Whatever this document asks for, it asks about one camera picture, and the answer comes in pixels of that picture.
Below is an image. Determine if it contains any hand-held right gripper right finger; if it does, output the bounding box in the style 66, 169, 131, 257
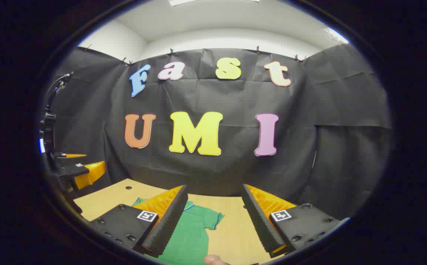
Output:
241, 184, 347, 258

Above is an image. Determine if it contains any black backdrop cloth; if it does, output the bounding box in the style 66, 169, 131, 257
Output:
46, 46, 392, 221

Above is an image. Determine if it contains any green T-shirt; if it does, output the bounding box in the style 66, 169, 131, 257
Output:
132, 198, 225, 265

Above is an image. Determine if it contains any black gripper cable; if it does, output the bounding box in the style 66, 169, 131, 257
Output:
45, 72, 74, 114

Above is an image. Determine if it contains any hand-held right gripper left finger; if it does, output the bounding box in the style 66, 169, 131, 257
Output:
88, 185, 189, 258

